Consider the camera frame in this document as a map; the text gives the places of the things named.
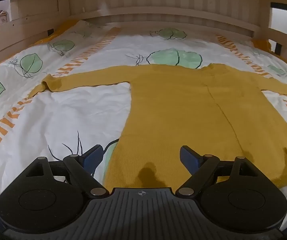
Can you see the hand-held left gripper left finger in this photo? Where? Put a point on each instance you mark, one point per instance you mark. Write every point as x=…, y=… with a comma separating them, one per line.
x=94, y=155

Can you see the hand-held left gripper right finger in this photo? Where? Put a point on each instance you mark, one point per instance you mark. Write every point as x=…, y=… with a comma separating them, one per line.
x=189, y=157

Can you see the mustard yellow knit sweater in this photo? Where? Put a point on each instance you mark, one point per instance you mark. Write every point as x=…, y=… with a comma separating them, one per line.
x=183, y=110

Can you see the white leaf-print duvet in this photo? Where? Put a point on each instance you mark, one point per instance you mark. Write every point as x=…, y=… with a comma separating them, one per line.
x=71, y=115

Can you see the orange fitted sheet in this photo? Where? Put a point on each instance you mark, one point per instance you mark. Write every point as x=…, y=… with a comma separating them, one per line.
x=261, y=44

